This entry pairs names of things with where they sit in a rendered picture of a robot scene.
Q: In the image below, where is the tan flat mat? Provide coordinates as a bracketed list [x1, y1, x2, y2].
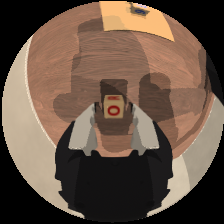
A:
[100, 1, 174, 42]

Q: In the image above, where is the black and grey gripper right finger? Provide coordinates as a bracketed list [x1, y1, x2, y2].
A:
[131, 103, 173, 179]

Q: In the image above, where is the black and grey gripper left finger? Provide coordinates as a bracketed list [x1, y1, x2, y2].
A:
[55, 103, 98, 181]

